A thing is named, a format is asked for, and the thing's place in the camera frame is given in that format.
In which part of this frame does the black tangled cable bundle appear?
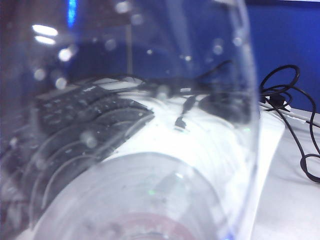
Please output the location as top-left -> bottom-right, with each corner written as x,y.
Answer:
259,64 -> 320,186

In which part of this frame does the white board platform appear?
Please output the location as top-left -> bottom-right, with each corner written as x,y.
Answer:
234,109 -> 287,240

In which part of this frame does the clear plastic water bottle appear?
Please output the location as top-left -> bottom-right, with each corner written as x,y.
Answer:
0,0 -> 261,240

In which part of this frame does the white cable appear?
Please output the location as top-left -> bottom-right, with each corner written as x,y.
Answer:
259,99 -> 320,124

